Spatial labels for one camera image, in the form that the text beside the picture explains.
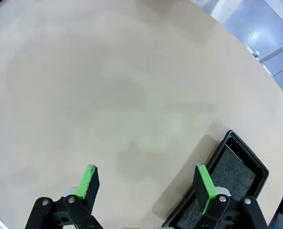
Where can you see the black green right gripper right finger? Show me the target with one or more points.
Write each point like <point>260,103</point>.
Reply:
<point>203,186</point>

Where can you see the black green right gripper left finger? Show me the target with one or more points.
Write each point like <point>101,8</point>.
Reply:
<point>90,188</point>

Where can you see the dark grey foam insert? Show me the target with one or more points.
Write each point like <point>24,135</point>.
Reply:
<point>234,171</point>

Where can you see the black plastic tray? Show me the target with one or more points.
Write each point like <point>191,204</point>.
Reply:
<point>252,155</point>

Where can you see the white metal tube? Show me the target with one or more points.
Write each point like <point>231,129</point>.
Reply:
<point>277,51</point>

